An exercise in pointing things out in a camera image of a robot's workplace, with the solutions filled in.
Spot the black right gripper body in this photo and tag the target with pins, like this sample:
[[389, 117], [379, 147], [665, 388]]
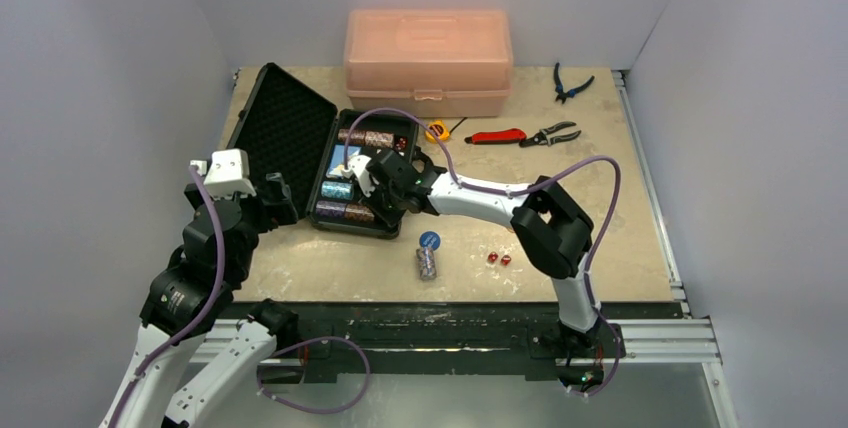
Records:
[[381, 197]]

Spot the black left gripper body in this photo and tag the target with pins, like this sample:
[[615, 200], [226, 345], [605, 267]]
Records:
[[278, 211]]

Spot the brown black chip stack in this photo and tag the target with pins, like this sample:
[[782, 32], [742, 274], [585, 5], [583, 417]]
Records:
[[359, 213]]

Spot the blue tan chip stack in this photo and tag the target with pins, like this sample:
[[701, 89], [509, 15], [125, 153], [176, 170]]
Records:
[[426, 264]]

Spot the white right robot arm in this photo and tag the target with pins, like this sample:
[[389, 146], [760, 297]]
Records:
[[557, 235]]

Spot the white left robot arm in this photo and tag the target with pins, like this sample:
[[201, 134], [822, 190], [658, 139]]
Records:
[[187, 297]]

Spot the black poker set case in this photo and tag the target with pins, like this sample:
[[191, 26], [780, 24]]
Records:
[[287, 127]]

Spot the red dice in case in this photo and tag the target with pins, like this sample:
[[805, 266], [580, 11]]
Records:
[[401, 143]]

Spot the purple chip stack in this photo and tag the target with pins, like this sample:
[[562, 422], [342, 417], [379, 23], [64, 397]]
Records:
[[330, 209]]

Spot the brown chip stack in case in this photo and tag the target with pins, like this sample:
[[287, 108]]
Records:
[[366, 138]]

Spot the blue small blind button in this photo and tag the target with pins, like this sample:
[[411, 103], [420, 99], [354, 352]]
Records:
[[430, 239]]

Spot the light blue chip stack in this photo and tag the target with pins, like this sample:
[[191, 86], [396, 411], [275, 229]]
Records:
[[336, 190]]

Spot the blue playing card deck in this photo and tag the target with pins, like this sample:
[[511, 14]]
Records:
[[336, 163]]

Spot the yellow tape measure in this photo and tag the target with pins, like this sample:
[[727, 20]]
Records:
[[439, 130]]

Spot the pink plastic toolbox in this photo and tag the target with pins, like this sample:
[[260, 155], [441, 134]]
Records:
[[429, 63]]

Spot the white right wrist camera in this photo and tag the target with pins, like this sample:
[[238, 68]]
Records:
[[356, 168]]

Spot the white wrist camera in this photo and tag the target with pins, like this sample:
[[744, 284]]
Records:
[[226, 175], [356, 168]]

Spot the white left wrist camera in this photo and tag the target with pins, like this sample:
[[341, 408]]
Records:
[[226, 175]]

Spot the black table front rail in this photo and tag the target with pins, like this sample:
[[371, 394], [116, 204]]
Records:
[[454, 338]]

